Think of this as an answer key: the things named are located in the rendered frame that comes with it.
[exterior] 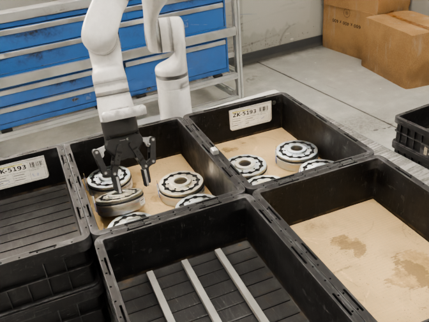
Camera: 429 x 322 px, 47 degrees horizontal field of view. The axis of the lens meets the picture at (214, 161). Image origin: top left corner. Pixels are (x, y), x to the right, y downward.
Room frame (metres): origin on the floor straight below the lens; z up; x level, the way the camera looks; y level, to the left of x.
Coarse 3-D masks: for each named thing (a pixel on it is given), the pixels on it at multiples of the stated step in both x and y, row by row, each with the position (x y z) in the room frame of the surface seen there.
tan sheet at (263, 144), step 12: (264, 132) 1.22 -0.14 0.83; (276, 132) 1.22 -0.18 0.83; (216, 144) 1.18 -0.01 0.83; (228, 144) 1.17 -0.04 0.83; (240, 144) 1.16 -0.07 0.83; (252, 144) 1.16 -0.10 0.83; (264, 144) 1.15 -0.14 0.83; (276, 144) 1.15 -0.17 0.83; (228, 156) 1.11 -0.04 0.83; (264, 156) 1.09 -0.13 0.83; (276, 168) 1.03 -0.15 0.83
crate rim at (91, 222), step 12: (168, 120) 1.14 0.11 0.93; (180, 120) 1.13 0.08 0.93; (192, 132) 1.06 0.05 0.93; (72, 144) 1.06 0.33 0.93; (204, 144) 0.99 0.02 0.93; (72, 156) 0.99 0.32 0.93; (216, 156) 0.93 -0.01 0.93; (72, 168) 0.94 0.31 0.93; (84, 192) 0.83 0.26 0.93; (240, 192) 0.79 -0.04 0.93; (84, 204) 0.79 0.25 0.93; (192, 204) 0.76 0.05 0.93; (156, 216) 0.73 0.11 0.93; (96, 228) 0.71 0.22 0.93; (108, 228) 0.71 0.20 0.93; (120, 228) 0.71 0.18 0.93
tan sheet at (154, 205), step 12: (180, 156) 1.13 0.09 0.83; (132, 168) 1.09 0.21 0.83; (156, 168) 1.08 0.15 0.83; (168, 168) 1.07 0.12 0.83; (180, 168) 1.07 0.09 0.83; (132, 180) 1.03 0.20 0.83; (144, 192) 0.97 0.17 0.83; (156, 192) 0.97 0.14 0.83; (156, 204) 0.92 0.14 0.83; (96, 216) 0.89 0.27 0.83
